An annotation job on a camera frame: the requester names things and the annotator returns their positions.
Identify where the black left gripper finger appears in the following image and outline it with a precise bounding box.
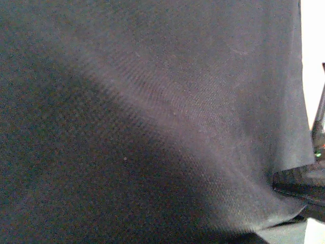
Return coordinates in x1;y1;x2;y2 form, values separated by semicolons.
273;162;324;203

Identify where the black student bag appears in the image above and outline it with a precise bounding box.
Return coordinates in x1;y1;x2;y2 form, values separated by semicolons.
1;1;313;243

